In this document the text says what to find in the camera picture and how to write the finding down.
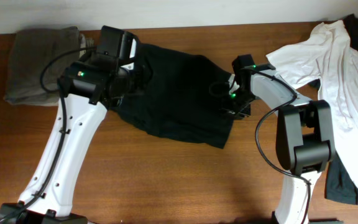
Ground black shorts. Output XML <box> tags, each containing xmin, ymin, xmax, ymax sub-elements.
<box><xmin>115</xmin><ymin>44</ymin><xmax>238</xmax><ymax>149</ymax></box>

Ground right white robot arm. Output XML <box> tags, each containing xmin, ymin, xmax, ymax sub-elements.
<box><xmin>222</xmin><ymin>55</ymin><xmax>336</xmax><ymax>224</ymax></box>

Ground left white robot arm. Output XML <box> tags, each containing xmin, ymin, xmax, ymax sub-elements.
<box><xmin>0</xmin><ymin>26</ymin><xmax>147</xmax><ymax>224</ymax></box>

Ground folded grey trousers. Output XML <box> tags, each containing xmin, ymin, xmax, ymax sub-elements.
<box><xmin>4</xmin><ymin>27</ymin><xmax>94</xmax><ymax>106</ymax></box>

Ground white shirt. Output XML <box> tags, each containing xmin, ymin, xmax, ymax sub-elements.
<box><xmin>266</xmin><ymin>20</ymin><xmax>358</xmax><ymax>188</ymax></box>

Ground black garment with white stripes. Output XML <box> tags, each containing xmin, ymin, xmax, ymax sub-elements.
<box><xmin>311</xmin><ymin>14</ymin><xmax>358</xmax><ymax>205</ymax></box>

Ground right black cable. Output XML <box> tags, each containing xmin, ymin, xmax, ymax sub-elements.
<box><xmin>209</xmin><ymin>67</ymin><xmax>313</xmax><ymax>224</ymax></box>

